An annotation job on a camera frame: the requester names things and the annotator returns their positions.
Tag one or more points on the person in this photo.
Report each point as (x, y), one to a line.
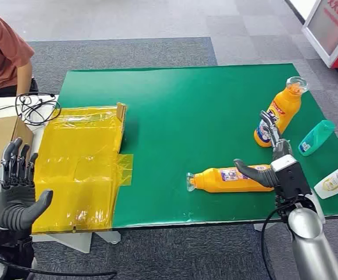
(2, 50)

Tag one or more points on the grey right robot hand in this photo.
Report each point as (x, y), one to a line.
(259, 176)

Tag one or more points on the green table mat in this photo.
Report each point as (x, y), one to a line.
(186, 127)

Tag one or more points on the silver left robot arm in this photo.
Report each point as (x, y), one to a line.
(8, 255)

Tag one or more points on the long orange detergent bottle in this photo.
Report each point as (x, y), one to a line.
(216, 181)

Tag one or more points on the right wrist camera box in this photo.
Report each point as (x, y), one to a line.
(291, 177)

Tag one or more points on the white plastic bottle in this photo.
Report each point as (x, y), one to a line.
(336, 179)

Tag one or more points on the teal plastic bottle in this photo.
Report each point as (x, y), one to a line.
(317, 137)

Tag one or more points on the person's forearm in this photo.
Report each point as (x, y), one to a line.
(24, 79)

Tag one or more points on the short orange Tide bottle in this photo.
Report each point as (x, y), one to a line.
(282, 108)

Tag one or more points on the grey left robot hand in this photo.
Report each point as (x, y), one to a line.
(13, 205)

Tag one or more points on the red and white sign stand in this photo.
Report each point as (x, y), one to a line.
(332, 27)

